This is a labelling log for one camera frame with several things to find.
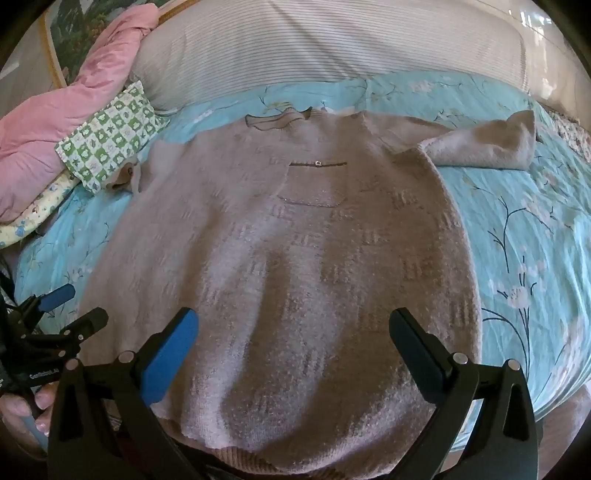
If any white striped headboard cushion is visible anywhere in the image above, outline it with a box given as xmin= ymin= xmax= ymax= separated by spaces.
xmin=129 ymin=0 xmax=533 ymax=112

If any dark floral cloth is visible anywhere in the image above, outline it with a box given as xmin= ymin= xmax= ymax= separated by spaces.
xmin=539 ymin=102 xmax=591 ymax=163

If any person's left hand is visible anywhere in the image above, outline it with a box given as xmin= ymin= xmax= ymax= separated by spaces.
xmin=0 ymin=379 xmax=60 ymax=459

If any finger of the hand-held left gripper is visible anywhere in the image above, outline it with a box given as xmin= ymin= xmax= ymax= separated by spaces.
xmin=17 ymin=283 xmax=76 ymax=316
xmin=59 ymin=308 xmax=110 ymax=348

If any pale yellow floral cloth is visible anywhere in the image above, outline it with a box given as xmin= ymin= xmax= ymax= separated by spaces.
xmin=0 ymin=177 xmax=82 ymax=249

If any blue floral bed sheet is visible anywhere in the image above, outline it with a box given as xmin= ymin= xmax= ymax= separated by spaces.
xmin=14 ymin=71 xmax=591 ymax=457

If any gold framed flower painting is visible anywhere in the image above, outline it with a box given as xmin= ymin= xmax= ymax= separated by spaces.
xmin=39 ymin=0 xmax=186 ymax=89

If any pink quilt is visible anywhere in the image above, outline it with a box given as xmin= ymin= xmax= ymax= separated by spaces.
xmin=0 ymin=4 xmax=160 ymax=223

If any beige knit sweater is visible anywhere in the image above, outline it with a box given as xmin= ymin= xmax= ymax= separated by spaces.
xmin=78 ymin=106 xmax=537 ymax=478

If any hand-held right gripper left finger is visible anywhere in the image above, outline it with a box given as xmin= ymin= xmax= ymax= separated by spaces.
xmin=46 ymin=307 xmax=218 ymax=480

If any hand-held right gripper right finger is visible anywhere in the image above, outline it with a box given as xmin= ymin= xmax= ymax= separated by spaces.
xmin=389 ymin=308 xmax=542 ymax=480

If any green checked pillow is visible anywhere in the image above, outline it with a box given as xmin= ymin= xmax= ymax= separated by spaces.
xmin=55 ymin=80 xmax=171 ymax=195

